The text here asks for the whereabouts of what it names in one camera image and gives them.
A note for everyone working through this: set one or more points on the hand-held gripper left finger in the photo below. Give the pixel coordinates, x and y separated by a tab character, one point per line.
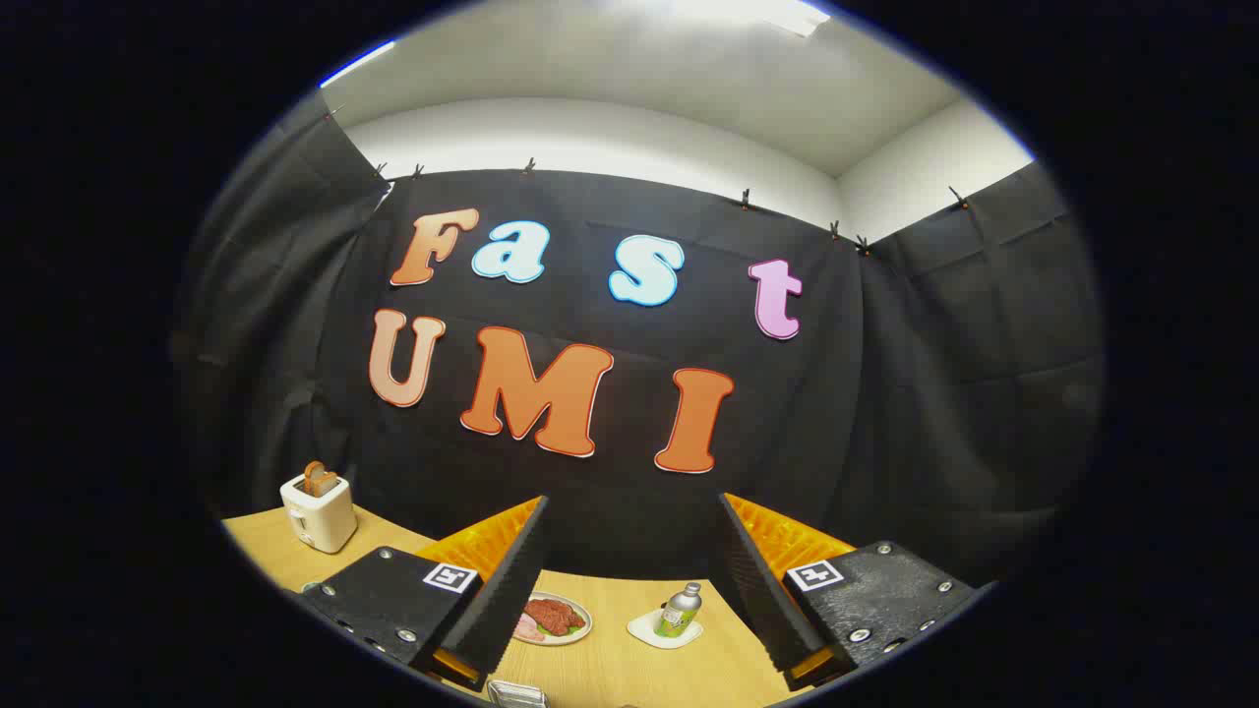
502	610

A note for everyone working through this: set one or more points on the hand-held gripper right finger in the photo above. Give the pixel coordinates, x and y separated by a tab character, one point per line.
762	600

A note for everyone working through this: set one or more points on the pink ham slice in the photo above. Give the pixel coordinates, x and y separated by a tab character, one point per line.
529	630

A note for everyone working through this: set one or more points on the brown steak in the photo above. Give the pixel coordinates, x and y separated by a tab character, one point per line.
553	615

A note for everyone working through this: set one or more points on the beige round food plate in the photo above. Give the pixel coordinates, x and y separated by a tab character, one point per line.
584	623

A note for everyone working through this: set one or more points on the silver bottle with green label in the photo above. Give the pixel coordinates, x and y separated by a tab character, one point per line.
679	615

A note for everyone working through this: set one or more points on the perforated metal basket tray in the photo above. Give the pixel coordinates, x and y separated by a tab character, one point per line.
516	694

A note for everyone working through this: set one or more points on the white square coaster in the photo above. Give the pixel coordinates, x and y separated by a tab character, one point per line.
644	629

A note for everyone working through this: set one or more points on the white toaster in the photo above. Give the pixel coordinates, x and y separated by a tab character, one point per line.
325	516

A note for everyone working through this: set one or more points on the toasted bread slice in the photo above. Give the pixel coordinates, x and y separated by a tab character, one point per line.
320	479

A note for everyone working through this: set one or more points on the row of black cloth clips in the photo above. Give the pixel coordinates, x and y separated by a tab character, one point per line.
745	200

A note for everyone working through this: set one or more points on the ceiling light panel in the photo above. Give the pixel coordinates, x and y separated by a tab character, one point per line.
792	18

